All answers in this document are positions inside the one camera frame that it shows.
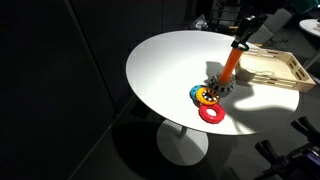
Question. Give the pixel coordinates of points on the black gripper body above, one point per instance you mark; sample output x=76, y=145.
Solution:
x=251, y=24

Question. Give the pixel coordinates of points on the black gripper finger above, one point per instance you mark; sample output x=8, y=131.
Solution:
x=246, y=38
x=236, y=42

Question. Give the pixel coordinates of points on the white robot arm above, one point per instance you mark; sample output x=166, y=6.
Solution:
x=267, y=7

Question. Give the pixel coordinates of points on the grey lounge chair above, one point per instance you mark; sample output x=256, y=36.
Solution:
x=273, y=25

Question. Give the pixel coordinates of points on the wooden tray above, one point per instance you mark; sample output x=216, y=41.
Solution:
x=274, y=68

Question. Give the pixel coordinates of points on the black stand with knobs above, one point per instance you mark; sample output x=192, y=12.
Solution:
x=302, y=163

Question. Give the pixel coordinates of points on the orange ring holder post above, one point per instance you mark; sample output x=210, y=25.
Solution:
x=230, y=65

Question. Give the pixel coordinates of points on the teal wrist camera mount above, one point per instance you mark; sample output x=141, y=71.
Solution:
x=303, y=6

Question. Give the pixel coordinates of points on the white round pedestal table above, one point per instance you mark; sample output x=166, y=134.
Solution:
x=161, y=72

